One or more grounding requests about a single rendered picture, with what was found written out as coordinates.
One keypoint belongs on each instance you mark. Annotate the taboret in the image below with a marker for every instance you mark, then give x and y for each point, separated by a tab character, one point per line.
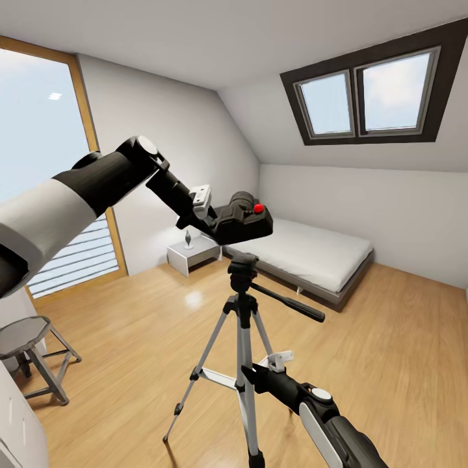
19	338

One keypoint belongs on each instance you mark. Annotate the table lamp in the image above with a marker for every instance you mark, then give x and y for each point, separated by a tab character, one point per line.
188	237

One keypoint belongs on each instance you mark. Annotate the camera tripod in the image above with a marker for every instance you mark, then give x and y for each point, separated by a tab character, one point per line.
244	304

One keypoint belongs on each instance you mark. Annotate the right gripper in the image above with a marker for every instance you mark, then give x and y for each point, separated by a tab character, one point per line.
265	380

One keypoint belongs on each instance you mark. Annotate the bed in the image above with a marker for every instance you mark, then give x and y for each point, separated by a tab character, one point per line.
321	261

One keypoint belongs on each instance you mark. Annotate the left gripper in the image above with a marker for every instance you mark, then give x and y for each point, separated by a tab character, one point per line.
181	203

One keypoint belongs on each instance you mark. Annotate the digital camera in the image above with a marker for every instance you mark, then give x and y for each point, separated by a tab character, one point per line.
241	221

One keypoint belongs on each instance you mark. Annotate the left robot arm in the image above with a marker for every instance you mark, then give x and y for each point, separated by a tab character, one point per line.
38	223

